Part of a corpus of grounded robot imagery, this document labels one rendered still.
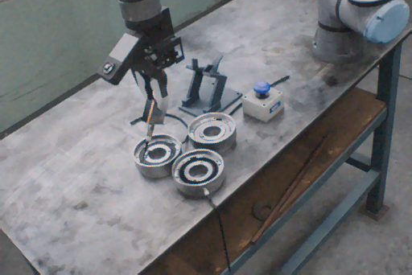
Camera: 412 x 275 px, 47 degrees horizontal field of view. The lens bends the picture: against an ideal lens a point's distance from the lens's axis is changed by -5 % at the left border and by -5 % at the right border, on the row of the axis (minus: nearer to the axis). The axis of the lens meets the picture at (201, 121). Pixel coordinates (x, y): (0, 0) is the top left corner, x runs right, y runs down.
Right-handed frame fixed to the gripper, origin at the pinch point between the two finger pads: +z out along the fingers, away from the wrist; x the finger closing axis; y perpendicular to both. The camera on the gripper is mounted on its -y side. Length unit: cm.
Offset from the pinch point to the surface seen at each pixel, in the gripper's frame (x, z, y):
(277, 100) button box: -11.6, 9.7, 24.7
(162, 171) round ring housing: -5.2, 11.0, -5.9
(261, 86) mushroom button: -8.6, 5.9, 23.3
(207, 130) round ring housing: -3.6, 11.3, 9.2
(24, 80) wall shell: 154, 62, 27
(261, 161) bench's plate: -18.4, 13.3, 9.9
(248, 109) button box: -6.3, 11.6, 20.4
